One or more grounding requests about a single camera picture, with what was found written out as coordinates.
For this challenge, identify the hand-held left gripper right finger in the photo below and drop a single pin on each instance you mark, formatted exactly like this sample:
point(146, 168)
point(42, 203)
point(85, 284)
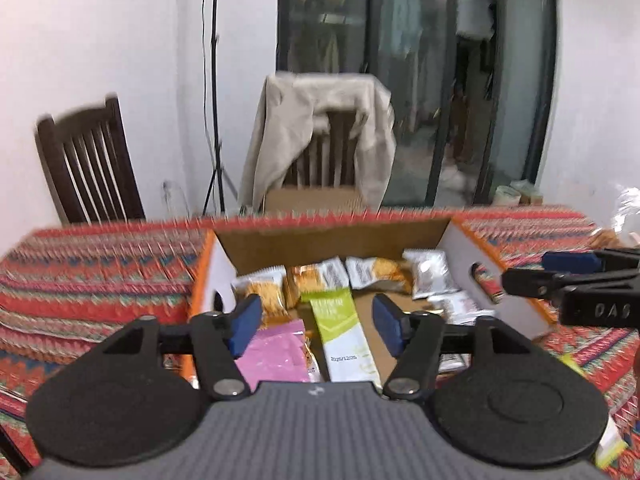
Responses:
point(387, 325)

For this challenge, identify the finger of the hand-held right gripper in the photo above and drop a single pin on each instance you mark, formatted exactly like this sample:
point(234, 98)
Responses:
point(572, 262)
point(530, 281)

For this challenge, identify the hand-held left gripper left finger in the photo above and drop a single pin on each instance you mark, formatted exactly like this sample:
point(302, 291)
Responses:
point(245, 326)

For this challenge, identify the silver cookie packet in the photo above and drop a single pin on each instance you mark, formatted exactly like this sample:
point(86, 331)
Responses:
point(260, 295)

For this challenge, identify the pink snack packet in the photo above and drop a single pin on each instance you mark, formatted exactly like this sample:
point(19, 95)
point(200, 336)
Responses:
point(275, 355)

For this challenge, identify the short green white packet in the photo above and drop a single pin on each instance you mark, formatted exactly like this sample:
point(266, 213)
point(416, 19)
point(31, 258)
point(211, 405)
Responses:
point(340, 340)

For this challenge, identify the silver cracker packet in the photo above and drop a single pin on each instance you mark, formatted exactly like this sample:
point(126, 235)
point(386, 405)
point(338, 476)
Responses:
point(372, 272)

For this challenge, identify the plain silver snack packet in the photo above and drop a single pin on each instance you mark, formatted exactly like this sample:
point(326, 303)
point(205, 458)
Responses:
point(432, 272)

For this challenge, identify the yellow snack packet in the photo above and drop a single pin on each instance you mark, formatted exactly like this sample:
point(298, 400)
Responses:
point(305, 282)

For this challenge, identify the white brown snack packet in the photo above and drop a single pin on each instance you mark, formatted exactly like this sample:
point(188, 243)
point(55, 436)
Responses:
point(460, 307)

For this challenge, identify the orange cardboard box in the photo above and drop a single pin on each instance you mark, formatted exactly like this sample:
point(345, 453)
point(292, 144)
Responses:
point(325, 245)

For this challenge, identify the yellow white packet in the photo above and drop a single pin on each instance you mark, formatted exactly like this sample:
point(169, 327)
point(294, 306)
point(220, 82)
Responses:
point(610, 451)

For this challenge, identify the clear plastic bag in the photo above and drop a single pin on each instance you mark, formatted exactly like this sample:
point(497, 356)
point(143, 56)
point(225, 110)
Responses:
point(625, 210)

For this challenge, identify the pale round container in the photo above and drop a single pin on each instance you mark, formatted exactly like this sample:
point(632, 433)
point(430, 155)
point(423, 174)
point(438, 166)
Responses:
point(507, 194)

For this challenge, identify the brown cardboard box on chair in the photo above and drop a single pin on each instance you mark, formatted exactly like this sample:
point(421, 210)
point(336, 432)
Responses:
point(310, 199)

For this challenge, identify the wooden chair under jacket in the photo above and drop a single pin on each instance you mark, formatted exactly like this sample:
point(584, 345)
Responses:
point(325, 152)

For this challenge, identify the beige jacket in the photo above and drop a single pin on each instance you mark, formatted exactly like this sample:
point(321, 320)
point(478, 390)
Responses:
point(280, 135)

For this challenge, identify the dark wooden chair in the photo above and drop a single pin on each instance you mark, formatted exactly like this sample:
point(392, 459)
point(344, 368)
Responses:
point(95, 170)

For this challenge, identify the dark framed glass sliding door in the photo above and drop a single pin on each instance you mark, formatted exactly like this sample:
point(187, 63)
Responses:
point(425, 85)

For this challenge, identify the black tripod stand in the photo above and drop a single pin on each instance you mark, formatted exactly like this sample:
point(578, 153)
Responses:
point(215, 85)

